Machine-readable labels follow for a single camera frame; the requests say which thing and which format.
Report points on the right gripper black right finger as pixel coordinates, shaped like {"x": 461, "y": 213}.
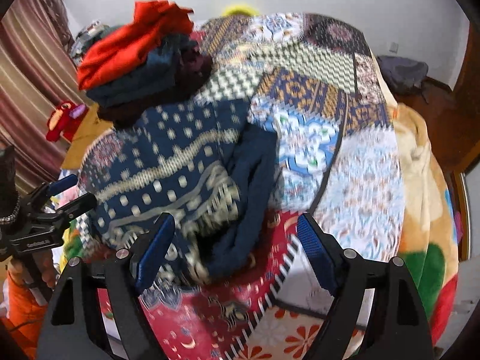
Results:
{"x": 397, "y": 326}

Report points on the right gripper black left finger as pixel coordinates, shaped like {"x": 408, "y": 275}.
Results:
{"x": 73, "y": 327}

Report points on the navy patterned hoodie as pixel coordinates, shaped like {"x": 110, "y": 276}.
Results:
{"x": 202, "y": 162}

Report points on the grey clothes pile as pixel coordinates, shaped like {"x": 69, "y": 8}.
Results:
{"x": 403, "y": 76}

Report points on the operator hand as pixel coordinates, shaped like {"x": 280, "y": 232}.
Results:
{"x": 43, "y": 261}

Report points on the cartoon fleece blanket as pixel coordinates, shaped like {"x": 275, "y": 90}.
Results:
{"x": 428, "y": 243}

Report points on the red plush toy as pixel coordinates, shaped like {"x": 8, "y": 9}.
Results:
{"x": 65, "y": 120}

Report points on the striped maroon curtain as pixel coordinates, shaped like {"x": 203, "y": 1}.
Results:
{"x": 37, "y": 74}

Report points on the dark teal folded garment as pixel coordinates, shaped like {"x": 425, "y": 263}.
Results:
{"x": 156, "y": 72}

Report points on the maroon folded garment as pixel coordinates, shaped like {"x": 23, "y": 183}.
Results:
{"x": 192, "y": 72}

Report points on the red folded garment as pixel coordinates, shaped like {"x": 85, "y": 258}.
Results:
{"x": 127, "y": 48}

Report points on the patchwork patterned bedspread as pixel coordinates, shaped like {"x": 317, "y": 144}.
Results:
{"x": 311, "y": 80}

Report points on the yellow foam tube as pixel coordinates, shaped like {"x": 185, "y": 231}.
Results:
{"x": 240, "y": 9}

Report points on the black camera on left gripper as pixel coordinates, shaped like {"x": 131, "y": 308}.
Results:
{"x": 10, "y": 198}

